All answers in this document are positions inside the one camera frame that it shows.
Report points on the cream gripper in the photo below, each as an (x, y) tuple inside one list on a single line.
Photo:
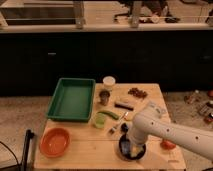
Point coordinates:
[(135, 150)]

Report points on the blue-grey sponge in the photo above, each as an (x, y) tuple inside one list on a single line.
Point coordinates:
[(125, 148)]

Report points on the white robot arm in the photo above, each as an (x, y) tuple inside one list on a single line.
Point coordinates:
[(148, 122)]

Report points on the black bowl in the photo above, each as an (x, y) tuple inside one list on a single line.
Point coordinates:
[(123, 139)]

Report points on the black dish brush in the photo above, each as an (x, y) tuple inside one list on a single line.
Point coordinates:
[(125, 127)]

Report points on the orange tomato toy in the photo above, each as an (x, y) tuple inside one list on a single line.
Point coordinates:
[(165, 144)]

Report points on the yellow banana toy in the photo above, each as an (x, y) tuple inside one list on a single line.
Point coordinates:
[(128, 117)]

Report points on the small paint brush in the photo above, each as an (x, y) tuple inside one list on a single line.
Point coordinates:
[(115, 127)]

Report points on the green pepper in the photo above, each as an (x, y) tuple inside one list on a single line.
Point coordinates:
[(110, 114)]

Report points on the black and tan eraser block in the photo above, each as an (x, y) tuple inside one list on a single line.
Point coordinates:
[(125, 104)]

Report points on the green plastic cup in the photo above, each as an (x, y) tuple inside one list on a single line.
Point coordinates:
[(99, 120)]

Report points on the brown nut cluster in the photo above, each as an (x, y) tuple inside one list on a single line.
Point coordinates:
[(138, 93)]

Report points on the small metal cup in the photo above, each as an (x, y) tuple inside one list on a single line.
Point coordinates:
[(104, 97)]

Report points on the green plastic tray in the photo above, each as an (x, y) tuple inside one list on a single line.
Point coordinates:
[(72, 100)]

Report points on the orange bowl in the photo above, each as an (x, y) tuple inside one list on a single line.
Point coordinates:
[(54, 142)]

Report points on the black stand pole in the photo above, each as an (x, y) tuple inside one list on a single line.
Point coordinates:
[(28, 137)]

